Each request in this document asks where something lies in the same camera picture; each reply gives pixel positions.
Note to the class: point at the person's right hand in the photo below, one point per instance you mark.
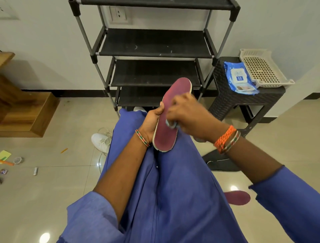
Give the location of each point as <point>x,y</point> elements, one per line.
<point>195,119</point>

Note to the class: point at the person's left hand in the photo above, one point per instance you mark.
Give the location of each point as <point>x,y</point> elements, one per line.
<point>148,125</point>

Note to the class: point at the person's left thumb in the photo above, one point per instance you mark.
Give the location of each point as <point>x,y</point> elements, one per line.
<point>160,109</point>

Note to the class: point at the person's right fingers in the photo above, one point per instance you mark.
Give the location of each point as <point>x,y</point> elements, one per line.
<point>178,109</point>

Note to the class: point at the light blue wet wipe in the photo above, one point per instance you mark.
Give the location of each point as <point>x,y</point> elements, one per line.
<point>171,124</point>

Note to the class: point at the maroon shoe insole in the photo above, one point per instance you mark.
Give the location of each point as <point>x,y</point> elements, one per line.
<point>166,135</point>
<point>237,197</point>

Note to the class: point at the person's right forearm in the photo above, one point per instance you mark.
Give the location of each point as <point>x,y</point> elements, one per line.
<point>252,160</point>

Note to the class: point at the person's left forearm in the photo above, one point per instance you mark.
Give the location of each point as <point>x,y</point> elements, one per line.
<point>125,172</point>

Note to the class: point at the white sneaker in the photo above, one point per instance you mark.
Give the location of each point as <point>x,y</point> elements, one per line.
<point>140,109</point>
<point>101,141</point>

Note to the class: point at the black woven plastic stool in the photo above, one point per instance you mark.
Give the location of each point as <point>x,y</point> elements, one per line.
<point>225,97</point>

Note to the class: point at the orange thread wristband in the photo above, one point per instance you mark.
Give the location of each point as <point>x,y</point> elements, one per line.
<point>224,138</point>

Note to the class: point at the black metal shoe rack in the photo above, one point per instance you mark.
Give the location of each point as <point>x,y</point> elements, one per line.
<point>155,43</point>

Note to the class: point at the black shoe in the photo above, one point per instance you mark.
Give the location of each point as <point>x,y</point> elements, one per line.
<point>221,161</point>

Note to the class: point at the blue wet wipes pack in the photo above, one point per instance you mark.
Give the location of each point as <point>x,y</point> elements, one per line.
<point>240,77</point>

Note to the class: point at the blue trousers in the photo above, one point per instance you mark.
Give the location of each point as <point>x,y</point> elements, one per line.
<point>175,195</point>

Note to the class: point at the cream plastic basket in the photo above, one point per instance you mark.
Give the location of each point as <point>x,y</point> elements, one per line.
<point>262,67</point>

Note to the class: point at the orange pencil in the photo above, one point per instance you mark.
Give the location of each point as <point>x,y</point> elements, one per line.
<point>64,150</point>

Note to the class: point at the wooden furniture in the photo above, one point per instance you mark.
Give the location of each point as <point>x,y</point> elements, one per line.
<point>27,112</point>

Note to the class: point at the small white tube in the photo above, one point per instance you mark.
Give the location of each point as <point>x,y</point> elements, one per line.
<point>35,171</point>

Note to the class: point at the blue shirt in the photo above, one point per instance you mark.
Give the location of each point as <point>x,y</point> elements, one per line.
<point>292,200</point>

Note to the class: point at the grey tape roll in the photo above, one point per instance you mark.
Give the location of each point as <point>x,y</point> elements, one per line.
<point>18,160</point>

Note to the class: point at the yellow paper sheet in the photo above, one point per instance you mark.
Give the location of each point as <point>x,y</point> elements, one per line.
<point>4,155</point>

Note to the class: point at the orange pen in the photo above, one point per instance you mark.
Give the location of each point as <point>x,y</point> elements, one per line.
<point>7,163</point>

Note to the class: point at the small colourful wrapper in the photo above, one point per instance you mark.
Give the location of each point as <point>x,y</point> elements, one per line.
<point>3,171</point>

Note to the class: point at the white wall socket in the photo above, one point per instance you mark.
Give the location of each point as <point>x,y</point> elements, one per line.
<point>118,14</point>

